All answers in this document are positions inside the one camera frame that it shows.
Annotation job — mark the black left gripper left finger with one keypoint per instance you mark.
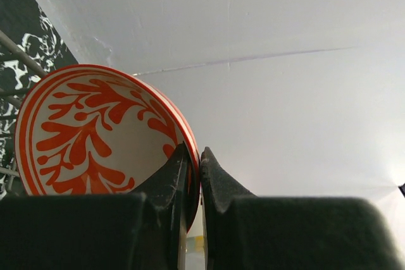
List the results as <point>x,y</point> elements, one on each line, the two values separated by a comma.
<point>143,229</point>

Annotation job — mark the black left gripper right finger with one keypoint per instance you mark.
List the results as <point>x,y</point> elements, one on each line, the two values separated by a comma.
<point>245,231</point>

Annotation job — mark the orange leaf patterned bowl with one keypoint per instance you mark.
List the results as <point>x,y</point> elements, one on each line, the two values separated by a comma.
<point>90,129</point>

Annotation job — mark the white round drawer cabinet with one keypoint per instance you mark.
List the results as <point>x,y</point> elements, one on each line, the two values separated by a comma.
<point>195,256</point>

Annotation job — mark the grey wire dish rack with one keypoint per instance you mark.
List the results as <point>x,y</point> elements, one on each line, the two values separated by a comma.
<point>15,75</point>

